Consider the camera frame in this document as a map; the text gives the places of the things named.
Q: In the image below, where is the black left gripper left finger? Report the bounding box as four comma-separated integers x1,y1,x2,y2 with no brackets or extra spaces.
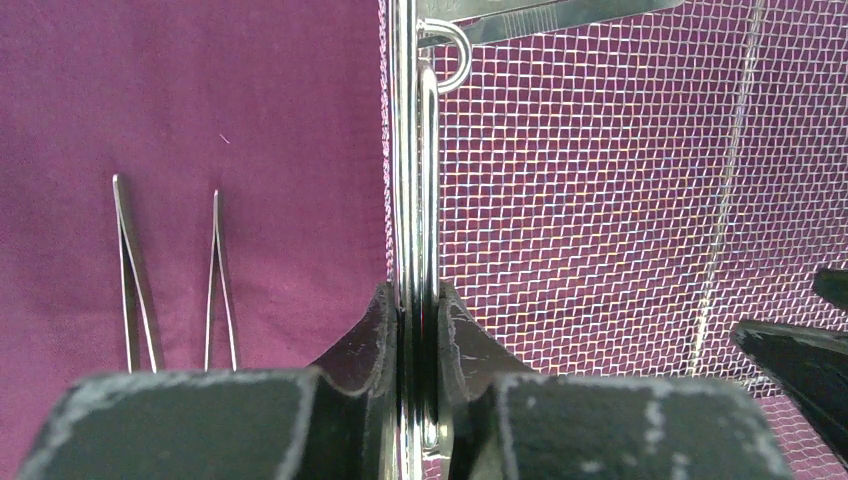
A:
17,283,398,479

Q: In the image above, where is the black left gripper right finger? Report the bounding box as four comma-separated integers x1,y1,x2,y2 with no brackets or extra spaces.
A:
438,284,792,479

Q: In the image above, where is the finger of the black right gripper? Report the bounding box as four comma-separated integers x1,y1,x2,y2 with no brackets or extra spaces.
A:
732,320,847,465
812,268,848,312

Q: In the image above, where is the steel instrument tray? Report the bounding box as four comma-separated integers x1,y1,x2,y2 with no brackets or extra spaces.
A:
377,0,848,480

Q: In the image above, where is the maroon surgical wrap cloth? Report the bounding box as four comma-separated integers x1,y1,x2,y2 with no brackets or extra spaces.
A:
1,1,393,479

